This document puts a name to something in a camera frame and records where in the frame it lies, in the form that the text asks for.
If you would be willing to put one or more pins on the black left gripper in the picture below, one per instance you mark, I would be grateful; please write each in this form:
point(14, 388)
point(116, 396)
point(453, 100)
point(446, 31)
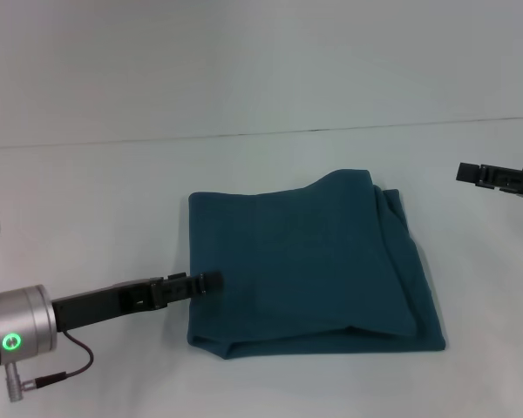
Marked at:
point(104, 305)

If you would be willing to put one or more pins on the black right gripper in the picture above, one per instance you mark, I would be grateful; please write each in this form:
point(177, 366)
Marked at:
point(514, 179)

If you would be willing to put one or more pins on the teal shirt with cream lettering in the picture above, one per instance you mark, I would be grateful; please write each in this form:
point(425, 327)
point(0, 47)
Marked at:
point(314, 270)

